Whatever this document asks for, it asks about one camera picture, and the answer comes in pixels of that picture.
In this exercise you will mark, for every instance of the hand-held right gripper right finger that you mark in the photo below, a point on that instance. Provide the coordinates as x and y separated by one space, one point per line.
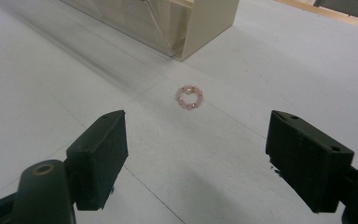
307 161

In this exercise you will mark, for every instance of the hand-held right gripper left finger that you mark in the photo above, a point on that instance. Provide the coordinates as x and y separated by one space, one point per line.
98 158

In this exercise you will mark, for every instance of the beige jewelry box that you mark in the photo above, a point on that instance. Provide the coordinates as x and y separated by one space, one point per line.
199 25

